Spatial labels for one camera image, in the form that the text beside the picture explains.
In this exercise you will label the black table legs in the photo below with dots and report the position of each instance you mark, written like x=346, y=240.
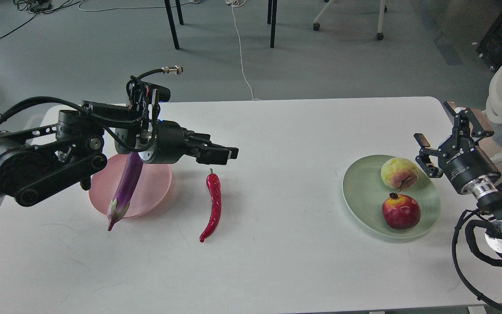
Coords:
x=179, y=13
x=271, y=20

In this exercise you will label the red pomegranate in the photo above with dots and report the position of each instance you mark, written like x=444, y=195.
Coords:
x=401, y=212

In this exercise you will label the black table legs left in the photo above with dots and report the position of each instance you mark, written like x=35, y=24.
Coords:
x=179, y=13

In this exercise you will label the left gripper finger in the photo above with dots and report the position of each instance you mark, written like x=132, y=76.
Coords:
x=193, y=139
x=213, y=155

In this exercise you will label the black table legs right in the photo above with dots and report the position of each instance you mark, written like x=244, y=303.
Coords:
x=271, y=20

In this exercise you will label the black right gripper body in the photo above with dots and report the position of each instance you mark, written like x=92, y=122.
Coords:
x=465, y=162

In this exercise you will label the white wheeled chair base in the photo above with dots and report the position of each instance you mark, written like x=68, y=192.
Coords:
x=370, y=20

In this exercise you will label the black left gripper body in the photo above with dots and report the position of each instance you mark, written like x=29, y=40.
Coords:
x=169, y=145

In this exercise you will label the pink plate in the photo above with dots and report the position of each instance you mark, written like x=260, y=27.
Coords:
x=153, y=185

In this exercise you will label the purple eggplant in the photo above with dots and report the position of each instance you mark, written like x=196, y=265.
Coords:
x=121, y=199

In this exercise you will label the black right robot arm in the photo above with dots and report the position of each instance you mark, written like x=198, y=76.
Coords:
x=482, y=227

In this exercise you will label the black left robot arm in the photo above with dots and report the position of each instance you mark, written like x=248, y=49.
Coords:
x=40, y=162

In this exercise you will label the yellow-pink peach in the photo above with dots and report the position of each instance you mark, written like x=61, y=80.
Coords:
x=399, y=173

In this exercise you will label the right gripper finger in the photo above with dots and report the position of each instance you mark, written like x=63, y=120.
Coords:
x=468, y=123
x=423, y=157

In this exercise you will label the red chili pepper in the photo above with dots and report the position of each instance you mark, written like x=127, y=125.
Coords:
x=214, y=188

